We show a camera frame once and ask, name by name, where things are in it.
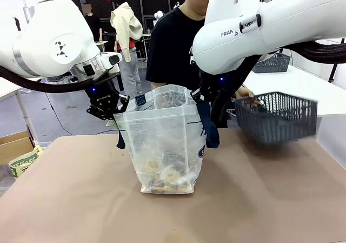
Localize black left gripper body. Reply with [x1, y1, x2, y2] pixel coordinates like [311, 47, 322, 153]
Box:
[86, 83, 119, 114]

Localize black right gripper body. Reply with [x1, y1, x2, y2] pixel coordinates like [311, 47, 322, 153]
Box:
[198, 74, 218, 103]

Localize translucent navy-handled shopping bag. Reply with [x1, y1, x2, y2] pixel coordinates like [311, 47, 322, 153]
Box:
[112, 84, 220, 195]

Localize grey plastic mesh basket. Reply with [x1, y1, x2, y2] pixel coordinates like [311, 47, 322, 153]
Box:
[231, 91, 318, 146]
[252, 52, 291, 74]

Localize brown packaged store items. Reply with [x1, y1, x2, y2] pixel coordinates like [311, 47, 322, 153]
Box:
[142, 156, 194, 194]

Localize person's left hand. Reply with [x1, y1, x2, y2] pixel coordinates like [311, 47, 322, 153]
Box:
[234, 87, 262, 106]

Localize person in black clothes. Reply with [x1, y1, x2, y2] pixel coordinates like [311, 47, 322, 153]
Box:
[145, 0, 260, 129]

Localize person in cream jacket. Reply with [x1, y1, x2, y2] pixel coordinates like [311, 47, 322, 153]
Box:
[105, 0, 144, 95]

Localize distant person in black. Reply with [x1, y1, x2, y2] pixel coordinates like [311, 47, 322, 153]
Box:
[82, 2, 103, 42]

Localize white side table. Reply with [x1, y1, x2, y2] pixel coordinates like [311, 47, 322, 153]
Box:
[237, 63, 346, 119]

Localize green and white carton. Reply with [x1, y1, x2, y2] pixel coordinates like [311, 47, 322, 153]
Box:
[8, 145, 44, 178]

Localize white workbench table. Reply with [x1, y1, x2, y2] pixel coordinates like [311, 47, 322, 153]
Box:
[0, 76, 41, 146]

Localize brown cardboard box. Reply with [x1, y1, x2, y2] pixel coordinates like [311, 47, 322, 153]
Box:
[0, 130, 35, 166]

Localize black floor cable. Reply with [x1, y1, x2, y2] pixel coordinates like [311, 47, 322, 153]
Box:
[44, 93, 119, 135]

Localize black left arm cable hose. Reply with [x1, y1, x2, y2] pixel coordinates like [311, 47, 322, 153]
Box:
[0, 65, 119, 94]

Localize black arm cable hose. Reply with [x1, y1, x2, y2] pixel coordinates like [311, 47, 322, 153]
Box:
[270, 38, 346, 64]
[0, 65, 119, 94]

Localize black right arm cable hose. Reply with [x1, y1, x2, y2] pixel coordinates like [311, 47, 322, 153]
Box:
[270, 38, 346, 64]

